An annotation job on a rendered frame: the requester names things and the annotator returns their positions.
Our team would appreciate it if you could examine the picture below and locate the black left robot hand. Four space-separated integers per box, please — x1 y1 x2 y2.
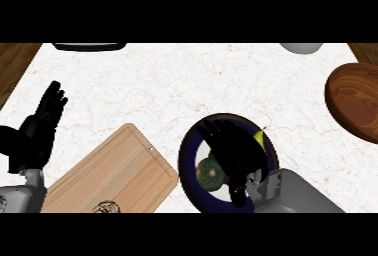
0 80 69 175

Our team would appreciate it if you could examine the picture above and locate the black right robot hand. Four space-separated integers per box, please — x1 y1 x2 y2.
202 119 271 209

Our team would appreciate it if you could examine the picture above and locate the green squash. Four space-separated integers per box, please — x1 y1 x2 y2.
196 157 229 193

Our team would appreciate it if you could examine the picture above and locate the dark blue plate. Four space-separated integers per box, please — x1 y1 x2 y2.
177 112 280 214

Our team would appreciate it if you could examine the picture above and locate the brown wooden bowl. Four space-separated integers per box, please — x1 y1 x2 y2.
323 62 378 145

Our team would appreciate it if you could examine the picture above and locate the yellow pear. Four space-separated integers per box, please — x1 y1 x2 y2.
252 126 269 151

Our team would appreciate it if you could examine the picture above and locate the wooden cutting board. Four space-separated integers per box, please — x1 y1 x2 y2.
40 122 180 214

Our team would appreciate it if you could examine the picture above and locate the brown striped round object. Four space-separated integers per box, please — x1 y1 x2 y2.
91 200 121 214

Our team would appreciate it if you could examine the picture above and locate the black appliance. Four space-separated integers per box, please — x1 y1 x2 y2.
51 42 128 52

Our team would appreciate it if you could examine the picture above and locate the grey round object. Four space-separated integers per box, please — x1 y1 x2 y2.
279 42 325 55

